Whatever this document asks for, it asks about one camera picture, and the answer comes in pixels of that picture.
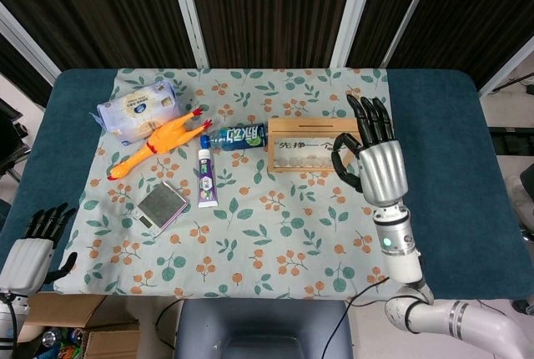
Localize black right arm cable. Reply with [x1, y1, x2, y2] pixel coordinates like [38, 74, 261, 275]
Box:
[325, 276, 391, 359]

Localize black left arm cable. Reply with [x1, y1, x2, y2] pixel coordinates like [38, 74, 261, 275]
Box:
[0, 291, 20, 341]

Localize blue drink bottle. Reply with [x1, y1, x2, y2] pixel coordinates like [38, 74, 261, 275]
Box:
[199, 123, 269, 152]

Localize teal table cover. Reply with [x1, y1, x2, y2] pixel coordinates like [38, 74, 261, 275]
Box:
[0, 67, 534, 301]

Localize dark trouser leg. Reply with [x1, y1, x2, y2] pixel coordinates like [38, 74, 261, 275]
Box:
[511, 164, 534, 226]

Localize robot right five-finger hand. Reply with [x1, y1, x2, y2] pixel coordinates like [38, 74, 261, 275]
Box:
[330, 94, 410, 205]

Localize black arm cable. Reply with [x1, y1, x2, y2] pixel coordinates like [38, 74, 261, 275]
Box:
[0, 291, 20, 341]
[325, 276, 391, 359]

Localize black floor cable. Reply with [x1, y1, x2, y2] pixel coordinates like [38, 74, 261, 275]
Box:
[154, 299, 184, 337]

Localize colourful snack packet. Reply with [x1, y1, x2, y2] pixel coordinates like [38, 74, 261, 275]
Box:
[58, 329, 88, 359]

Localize small cardboard box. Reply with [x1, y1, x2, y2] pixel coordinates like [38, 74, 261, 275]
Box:
[85, 329, 141, 359]

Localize orange rubber chicken toy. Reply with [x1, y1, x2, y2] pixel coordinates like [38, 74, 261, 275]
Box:
[106, 104, 214, 182]

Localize floral printed tablecloth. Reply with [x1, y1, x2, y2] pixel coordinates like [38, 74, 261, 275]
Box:
[52, 67, 415, 300]

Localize purple white toothpaste tube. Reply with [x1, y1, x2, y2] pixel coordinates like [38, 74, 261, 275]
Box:
[196, 148, 220, 209]

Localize robot left five-finger hand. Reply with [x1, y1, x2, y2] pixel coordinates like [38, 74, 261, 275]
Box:
[0, 203, 79, 296]

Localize black stand leg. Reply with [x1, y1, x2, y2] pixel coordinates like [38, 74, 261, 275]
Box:
[491, 76, 534, 95]

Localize dark folding screen panel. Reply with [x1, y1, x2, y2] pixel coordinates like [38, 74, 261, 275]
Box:
[0, 2, 62, 108]
[345, 0, 534, 97]
[0, 0, 209, 83]
[177, 0, 379, 70]

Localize large open cardboard box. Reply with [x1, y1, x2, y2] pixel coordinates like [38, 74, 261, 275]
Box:
[23, 291, 141, 341]

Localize black equipment stand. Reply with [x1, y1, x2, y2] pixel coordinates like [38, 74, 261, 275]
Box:
[0, 99, 31, 179]

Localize blue white tissue pack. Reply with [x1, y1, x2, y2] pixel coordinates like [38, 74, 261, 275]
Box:
[88, 79, 181, 146]

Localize wooden frame money box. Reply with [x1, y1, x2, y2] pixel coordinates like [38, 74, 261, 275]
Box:
[266, 117, 363, 174]

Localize silver digital pocket scale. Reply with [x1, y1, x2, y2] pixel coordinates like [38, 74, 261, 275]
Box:
[132, 180, 189, 238]

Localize grey padded seat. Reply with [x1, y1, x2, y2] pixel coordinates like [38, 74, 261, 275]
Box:
[174, 299, 355, 359]

